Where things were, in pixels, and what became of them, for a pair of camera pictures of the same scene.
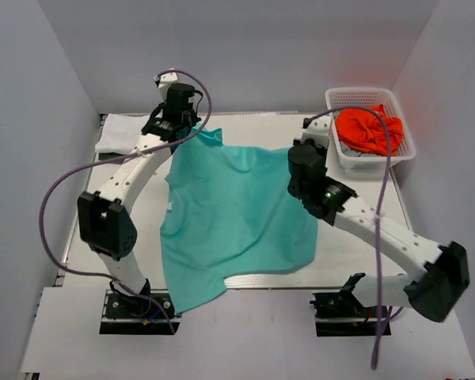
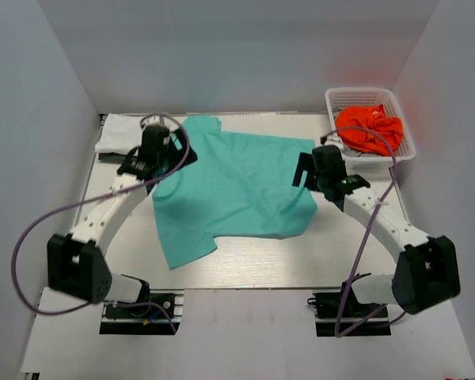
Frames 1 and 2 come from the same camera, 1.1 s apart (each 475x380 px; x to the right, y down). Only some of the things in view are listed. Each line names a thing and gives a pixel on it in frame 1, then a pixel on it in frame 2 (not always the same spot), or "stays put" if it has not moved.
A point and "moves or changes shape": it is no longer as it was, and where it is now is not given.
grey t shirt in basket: x=353 y=153 stays put
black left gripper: x=194 y=119 to x=189 y=158
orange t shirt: x=365 y=131 stays put
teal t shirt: x=226 y=213 moves or changes shape
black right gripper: x=321 y=150 to x=305 y=163
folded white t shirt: x=121 y=132 stays put
